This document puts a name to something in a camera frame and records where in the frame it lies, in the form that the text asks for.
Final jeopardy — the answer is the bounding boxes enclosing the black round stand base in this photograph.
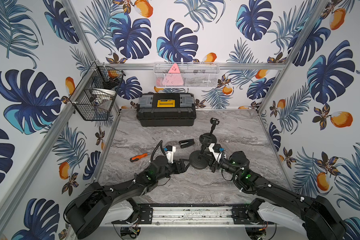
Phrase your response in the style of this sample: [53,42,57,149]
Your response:
[189,151,209,170]

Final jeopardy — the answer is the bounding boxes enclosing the black stand pole with clip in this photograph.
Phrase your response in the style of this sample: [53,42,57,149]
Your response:
[210,118,220,136]

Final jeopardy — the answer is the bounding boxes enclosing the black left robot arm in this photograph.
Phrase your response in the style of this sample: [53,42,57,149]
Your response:
[64,141,191,240]

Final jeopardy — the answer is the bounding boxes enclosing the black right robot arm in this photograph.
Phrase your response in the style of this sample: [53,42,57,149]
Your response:
[200,143,346,240]

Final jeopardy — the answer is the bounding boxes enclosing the black plastic toolbox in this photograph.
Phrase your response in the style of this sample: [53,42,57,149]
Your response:
[136,93,197,127]

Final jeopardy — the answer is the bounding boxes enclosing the pink triangular object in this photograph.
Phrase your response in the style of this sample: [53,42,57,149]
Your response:
[156,63,185,88]

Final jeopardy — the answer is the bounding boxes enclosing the orange handled screwdriver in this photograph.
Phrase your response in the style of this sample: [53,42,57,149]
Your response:
[130,153,149,163]

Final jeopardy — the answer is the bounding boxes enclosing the aluminium front rail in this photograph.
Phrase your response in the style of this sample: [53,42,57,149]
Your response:
[70,205,317,227]

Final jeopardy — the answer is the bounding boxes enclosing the white mesh wall basket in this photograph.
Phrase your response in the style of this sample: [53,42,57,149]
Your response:
[153,62,220,89]

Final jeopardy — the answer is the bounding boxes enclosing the black wire basket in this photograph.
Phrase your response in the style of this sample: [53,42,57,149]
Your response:
[69,63,126,122]

